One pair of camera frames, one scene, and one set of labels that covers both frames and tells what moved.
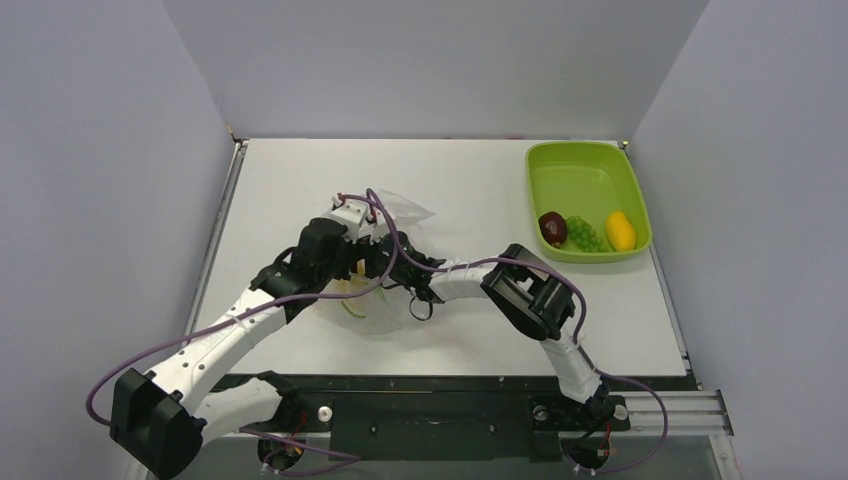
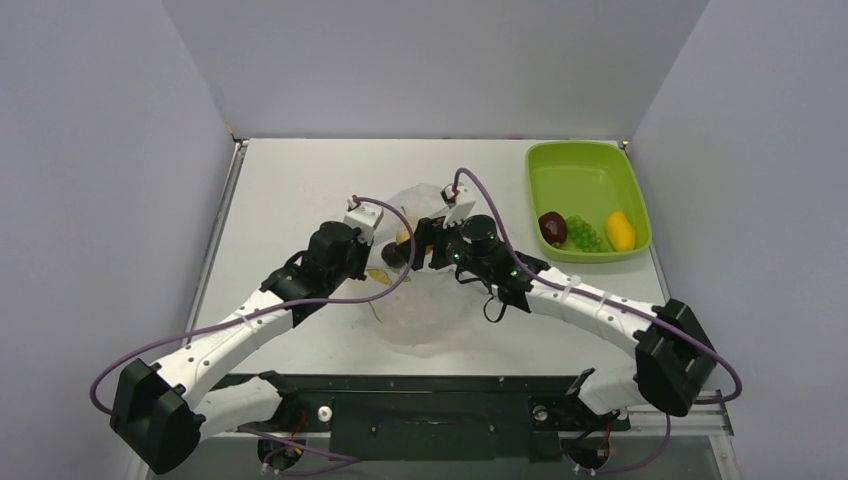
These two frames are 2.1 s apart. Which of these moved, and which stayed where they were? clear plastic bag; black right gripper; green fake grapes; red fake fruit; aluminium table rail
Moved: clear plastic bag; black right gripper
Stayed: green fake grapes; red fake fruit; aluminium table rail
